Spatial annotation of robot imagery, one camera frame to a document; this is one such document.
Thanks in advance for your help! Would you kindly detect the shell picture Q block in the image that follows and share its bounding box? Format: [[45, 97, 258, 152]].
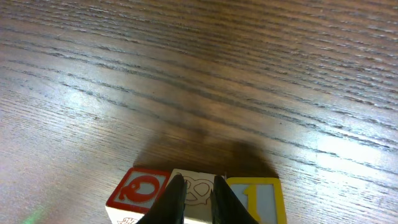
[[105, 167, 171, 224]]

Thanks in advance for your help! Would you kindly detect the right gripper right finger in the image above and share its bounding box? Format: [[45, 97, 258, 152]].
[[210, 175, 258, 224]]

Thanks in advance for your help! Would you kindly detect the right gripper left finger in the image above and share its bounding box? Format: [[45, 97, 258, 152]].
[[137, 174, 187, 224]]

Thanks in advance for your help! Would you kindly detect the car picture yellow block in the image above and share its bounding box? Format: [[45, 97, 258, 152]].
[[226, 177, 287, 224]]

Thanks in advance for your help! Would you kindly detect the letter E L block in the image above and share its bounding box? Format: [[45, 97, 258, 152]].
[[168, 169, 215, 224]]

